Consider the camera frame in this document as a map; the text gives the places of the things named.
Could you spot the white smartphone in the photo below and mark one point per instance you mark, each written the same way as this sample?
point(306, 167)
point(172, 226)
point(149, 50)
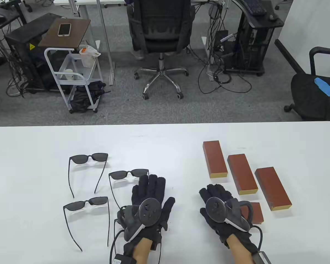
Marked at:
point(64, 29)

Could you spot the black armchair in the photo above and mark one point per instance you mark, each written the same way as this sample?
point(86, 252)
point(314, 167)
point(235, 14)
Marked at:
point(308, 93)

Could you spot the person's left forearm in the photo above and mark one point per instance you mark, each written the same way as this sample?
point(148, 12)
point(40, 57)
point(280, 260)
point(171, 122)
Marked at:
point(141, 253)

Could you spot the black computer tower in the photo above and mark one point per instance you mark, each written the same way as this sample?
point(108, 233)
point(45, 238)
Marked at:
point(247, 46)

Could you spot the black mesh office chair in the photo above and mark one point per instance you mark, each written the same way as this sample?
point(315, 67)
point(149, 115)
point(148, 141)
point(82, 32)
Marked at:
point(161, 30)

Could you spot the white partition board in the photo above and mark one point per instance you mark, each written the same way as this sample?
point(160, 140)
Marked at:
point(313, 27)

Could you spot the black keyboard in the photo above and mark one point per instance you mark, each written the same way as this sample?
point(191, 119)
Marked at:
point(254, 7)

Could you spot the grey tracking controller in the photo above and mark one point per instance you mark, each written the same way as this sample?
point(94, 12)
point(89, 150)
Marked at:
point(150, 211)
point(216, 210)

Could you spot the brown sliding storage box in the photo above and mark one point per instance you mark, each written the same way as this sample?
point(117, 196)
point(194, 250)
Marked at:
point(214, 158)
point(272, 187)
point(242, 173)
point(257, 213)

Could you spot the brown side table top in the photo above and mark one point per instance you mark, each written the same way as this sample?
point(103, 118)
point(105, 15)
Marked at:
point(77, 30)

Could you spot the white paper cup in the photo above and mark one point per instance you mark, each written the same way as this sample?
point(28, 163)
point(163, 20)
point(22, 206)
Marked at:
point(69, 74)

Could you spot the silver aluminium post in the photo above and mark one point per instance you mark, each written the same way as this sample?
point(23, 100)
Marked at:
point(104, 35)

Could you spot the white plastic bag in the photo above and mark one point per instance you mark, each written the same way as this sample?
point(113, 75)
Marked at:
point(86, 57)

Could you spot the black equipment cabinet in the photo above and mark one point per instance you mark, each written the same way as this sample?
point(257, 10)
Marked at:
point(24, 38)

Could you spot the black wrist battery pack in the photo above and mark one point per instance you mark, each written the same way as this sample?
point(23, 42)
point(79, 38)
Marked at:
point(262, 258)
point(121, 260)

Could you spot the person's right forearm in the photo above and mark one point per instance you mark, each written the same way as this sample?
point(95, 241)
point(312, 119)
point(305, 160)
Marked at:
point(239, 253)

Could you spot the white utility cart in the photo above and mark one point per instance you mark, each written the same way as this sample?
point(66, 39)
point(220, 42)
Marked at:
point(51, 68)

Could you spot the black computer cart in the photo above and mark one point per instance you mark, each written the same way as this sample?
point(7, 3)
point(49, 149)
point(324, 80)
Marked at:
point(264, 23)

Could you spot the person's left hand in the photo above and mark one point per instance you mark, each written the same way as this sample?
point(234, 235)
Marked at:
point(151, 187)

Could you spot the person's right hand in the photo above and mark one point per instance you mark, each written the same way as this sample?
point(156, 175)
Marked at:
point(214, 191)

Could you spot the black bag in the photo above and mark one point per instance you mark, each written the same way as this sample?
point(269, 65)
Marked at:
point(81, 100)

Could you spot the black desk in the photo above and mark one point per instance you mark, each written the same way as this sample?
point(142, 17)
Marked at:
point(12, 17)

